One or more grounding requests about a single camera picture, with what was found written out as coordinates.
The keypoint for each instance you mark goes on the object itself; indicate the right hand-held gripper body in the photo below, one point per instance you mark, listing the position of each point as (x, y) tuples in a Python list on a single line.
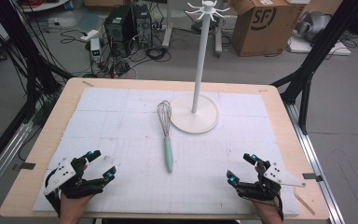
[(276, 174)]

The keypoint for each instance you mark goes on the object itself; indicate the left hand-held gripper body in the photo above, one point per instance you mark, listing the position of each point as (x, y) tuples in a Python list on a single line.
[(60, 174)]

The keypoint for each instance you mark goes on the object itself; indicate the white rack stand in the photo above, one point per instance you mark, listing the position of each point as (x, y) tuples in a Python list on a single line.
[(202, 62)]

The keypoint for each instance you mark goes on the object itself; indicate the person's left hand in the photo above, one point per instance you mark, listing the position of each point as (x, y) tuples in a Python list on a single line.
[(72, 208)]

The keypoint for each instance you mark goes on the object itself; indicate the person's right hand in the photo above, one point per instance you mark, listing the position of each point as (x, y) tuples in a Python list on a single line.
[(268, 211)]

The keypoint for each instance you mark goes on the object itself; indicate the white grid mat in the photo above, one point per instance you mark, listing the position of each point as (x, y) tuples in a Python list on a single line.
[(121, 186)]

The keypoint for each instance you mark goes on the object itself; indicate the black tape piece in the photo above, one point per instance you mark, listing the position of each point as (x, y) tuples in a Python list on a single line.
[(27, 165), (311, 176)]

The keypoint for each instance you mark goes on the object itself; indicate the thin wooden strip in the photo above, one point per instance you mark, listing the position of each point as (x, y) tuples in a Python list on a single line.
[(304, 203)]

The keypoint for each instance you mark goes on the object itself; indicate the small white device green display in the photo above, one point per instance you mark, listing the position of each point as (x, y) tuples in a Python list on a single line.
[(95, 49)]

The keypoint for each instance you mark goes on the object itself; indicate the white power strip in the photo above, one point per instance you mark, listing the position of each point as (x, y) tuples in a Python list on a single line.
[(89, 34)]

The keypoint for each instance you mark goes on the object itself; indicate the brown cardboard box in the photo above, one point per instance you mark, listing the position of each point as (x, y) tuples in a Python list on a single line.
[(261, 34)]

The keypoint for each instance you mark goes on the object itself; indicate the large black computer tower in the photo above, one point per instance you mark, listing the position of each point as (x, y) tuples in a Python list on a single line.
[(118, 31)]

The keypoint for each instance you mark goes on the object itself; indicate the white stand leg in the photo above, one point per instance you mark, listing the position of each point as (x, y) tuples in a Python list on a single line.
[(218, 34), (167, 25)]

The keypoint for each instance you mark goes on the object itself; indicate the white flat board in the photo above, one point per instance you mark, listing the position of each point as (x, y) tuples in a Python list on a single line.
[(323, 47)]

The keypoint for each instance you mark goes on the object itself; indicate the slim black computer tower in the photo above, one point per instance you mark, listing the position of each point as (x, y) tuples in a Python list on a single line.
[(143, 26)]

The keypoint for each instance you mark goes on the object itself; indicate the grey bundled cover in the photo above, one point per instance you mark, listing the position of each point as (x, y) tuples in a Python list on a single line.
[(312, 25)]

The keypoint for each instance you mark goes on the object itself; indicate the round white table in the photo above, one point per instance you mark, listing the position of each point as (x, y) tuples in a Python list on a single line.
[(40, 4)]

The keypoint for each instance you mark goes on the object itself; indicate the aluminium rail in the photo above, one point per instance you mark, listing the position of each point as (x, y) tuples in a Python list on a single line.
[(317, 168), (3, 158)]

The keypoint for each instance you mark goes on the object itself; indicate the black metal frame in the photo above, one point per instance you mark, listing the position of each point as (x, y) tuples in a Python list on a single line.
[(28, 56), (317, 53)]

